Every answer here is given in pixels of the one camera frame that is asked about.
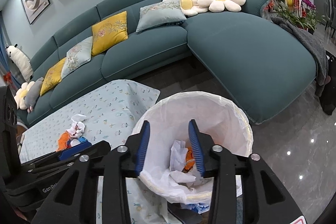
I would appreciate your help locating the large orange plastic bag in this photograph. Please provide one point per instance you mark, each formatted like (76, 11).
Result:
(189, 162)

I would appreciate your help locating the grey plush toy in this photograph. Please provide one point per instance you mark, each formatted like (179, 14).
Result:
(32, 94)

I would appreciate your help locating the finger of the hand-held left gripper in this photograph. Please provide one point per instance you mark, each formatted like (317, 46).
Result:
(74, 152)

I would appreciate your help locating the potted flowering plants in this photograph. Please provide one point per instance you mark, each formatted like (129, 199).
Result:
(296, 14)

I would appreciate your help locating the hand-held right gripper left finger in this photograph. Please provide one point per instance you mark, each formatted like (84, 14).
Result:
(143, 146)

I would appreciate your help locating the white panda plush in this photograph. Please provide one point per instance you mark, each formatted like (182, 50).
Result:
(19, 61)

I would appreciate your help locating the bin with white liner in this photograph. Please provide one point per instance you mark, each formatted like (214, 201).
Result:
(223, 119)

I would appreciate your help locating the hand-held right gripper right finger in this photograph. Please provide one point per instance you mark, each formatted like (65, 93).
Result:
(195, 146)

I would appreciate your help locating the blue curtain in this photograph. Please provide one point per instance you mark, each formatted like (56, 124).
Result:
(3, 56)

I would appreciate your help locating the yellow embroidered cushion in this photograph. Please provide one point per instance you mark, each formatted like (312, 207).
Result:
(52, 77)
(110, 32)

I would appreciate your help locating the grey knitted blanket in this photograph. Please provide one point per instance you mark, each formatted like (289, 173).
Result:
(307, 48)

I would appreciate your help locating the white plastic bag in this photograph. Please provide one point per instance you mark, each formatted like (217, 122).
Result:
(76, 130)

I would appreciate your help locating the teal corner sofa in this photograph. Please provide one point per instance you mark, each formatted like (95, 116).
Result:
(236, 56)

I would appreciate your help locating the small orange plastic bag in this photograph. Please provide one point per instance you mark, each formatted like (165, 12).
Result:
(64, 141)

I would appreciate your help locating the floral light blue tablecloth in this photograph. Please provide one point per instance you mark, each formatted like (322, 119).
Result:
(113, 108)

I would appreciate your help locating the light blue embroidered cushion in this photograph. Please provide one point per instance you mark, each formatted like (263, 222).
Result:
(160, 15)
(77, 56)

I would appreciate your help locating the black suitcase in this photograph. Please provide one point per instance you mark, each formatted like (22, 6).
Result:
(330, 82)

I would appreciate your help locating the large white tissue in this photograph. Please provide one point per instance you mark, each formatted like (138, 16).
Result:
(178, 158)

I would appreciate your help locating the blue red snack packet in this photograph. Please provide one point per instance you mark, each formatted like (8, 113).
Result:
(82, 139)

